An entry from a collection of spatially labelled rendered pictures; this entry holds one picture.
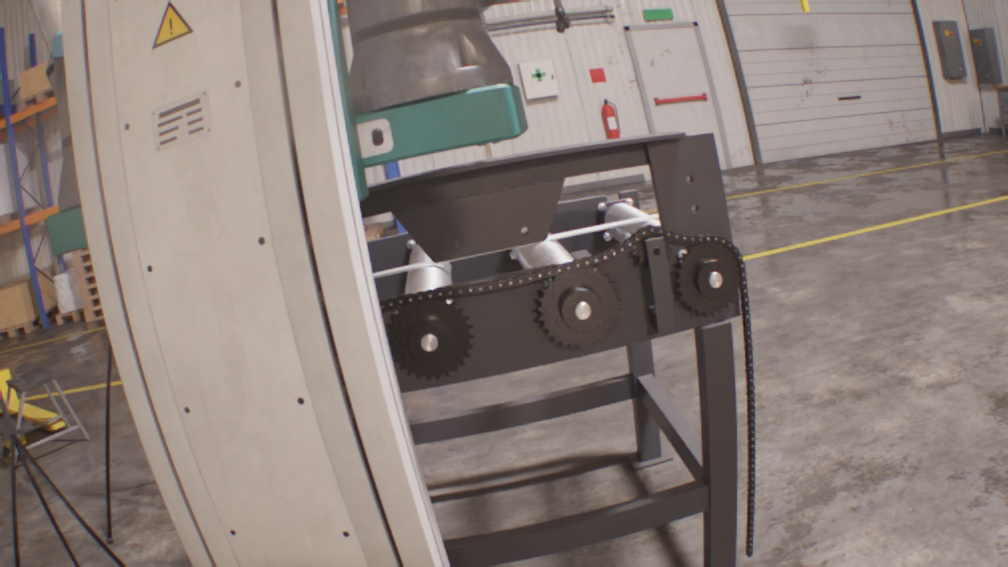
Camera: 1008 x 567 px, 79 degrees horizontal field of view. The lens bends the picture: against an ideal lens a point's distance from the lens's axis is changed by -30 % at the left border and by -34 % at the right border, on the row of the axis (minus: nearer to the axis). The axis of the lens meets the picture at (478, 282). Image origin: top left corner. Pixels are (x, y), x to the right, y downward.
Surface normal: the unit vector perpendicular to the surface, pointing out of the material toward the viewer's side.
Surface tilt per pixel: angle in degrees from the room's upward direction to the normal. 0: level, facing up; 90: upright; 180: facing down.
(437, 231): 90
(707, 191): 90
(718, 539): 90
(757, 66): 90
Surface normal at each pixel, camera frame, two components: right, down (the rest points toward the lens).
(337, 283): -0.12, 0.22
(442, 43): 0.24, -0.21
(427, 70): 0.00, -0.15
